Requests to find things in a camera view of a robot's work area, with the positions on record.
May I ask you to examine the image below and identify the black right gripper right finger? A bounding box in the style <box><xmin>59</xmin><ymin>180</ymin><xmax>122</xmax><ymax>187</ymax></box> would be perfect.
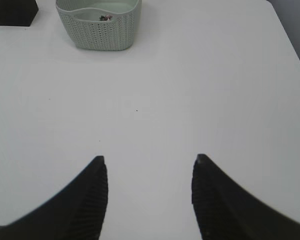
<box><xmin>191</xmin><ymin>154</ymin><xmax>300</xmax><ymax>240</ymax></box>

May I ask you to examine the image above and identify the black mesh pen holder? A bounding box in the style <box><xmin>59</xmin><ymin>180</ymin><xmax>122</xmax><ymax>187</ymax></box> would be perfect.
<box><xmin>0</xmin><ymin>0</ymin><xmax>39</xmax><ymax>27</ymax></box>

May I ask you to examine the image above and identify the light green woven basket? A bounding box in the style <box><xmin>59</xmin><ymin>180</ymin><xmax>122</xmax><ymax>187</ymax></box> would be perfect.
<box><xmin>55</xmin><ymin>0</ymin><xmax>142</xmax><ymax>51</ymax></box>

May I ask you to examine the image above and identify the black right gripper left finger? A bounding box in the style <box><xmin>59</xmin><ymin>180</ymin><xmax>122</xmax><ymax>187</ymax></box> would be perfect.
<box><xmin>0</xmin><ymin>156</ymin><xmax>108</xmax><ymax>240</ymax></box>

